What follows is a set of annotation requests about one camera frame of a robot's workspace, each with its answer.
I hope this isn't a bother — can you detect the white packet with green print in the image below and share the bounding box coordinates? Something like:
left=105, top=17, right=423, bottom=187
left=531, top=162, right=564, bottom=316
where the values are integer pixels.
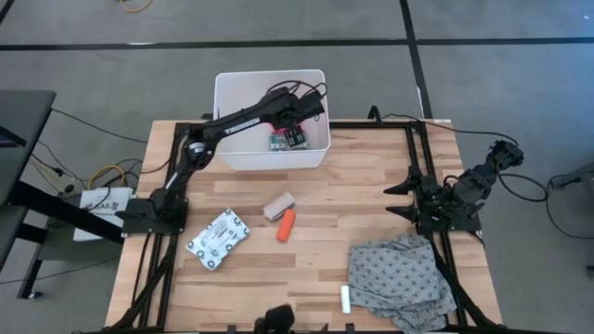
left=185, top=207, right=252, bottom=271

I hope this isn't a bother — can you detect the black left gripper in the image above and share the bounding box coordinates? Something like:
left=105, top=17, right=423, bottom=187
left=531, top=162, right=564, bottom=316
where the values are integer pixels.
left=273, top=86, right=327, bottom=148

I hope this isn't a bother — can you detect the grey metal stand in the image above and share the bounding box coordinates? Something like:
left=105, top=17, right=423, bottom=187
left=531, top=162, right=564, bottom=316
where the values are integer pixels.
left=549, top=161, right=594, bottom=191

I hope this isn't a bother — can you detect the green case with clear lid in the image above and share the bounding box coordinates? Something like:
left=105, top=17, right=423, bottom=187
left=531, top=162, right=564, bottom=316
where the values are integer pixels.
left=267, top=129, right=311, bottom=153

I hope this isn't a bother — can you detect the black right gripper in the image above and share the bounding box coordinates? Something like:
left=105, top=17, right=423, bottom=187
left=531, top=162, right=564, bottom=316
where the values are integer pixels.
left=382, top=165, right=451, bottom=225

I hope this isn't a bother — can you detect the black table-level camera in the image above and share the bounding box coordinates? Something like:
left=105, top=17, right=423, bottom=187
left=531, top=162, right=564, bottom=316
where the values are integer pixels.
left=252, top=303, right=297, bottom=334

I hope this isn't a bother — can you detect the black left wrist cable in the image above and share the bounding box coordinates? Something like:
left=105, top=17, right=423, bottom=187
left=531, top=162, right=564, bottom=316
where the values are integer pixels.
left=265, top=79, right=329, bottom=101

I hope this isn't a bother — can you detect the yellow cable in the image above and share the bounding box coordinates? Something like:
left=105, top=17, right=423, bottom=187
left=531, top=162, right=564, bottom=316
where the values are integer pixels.
left=118, top=0, right=154, bottom=14
left=86, top=163, right=127, bottom=190

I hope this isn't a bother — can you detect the white printed paper sheet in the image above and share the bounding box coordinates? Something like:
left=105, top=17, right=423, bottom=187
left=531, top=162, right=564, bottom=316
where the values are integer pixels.
left=72, top=186, right=135, bottom=243

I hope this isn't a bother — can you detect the small white stick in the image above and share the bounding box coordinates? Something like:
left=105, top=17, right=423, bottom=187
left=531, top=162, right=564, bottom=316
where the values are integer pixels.
left=340, top=284, right=353, bottom=315

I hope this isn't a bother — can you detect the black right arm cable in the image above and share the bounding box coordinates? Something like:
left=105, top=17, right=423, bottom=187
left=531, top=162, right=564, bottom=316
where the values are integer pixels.
left=495, top=172, right=551, bottom=204

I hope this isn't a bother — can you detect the grey patterned cloth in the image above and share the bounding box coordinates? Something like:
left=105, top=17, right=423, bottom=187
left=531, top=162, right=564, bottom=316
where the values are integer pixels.
left=346, top=233, right=458, bottom=334

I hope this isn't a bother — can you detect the black desk frame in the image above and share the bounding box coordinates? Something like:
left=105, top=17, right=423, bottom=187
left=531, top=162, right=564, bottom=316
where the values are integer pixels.
left=8, top=180, right=126, bottom=301

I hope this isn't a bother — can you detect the black metal rig frame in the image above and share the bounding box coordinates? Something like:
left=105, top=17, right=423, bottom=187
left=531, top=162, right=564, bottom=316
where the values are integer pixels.
left=73, top=118, right=510, bottom=334

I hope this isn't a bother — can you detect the white plastic basket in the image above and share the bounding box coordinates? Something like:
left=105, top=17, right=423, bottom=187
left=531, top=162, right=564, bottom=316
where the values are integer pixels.
left=212, top=68, right=332, bottom=172

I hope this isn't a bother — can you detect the dark grey desk top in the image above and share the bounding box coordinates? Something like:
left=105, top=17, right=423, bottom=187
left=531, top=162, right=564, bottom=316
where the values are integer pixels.
left=0, top=89, right=58, bottom=208

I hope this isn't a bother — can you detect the orange tube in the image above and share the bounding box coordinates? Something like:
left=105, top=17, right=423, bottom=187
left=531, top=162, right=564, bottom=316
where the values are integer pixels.
left=275, top=208, right=297, bottom=244

